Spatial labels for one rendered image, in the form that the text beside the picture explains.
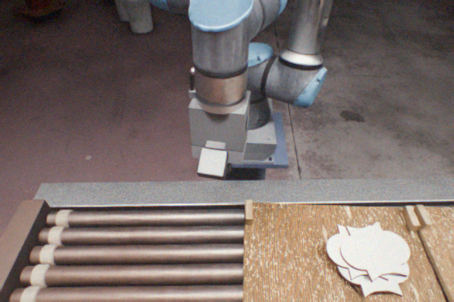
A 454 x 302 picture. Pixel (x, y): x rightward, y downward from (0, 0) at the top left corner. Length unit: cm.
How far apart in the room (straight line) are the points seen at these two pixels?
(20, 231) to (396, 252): 84
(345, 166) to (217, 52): 197
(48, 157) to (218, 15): 228
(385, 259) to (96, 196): 72
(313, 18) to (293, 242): 52
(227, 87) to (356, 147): 211
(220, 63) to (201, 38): 4
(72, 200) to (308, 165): 166
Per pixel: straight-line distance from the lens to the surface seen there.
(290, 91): 85
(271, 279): 71
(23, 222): 90
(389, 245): 78
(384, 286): 74
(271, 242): 75
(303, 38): 82
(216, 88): 43
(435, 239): 89
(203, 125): 48
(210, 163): 48
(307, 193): 88
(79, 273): 80
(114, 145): 247
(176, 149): 232
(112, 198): 90
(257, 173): 112
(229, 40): 40
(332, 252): 73
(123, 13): 445
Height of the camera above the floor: 159
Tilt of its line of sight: 45 degrees down
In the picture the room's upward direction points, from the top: straight up
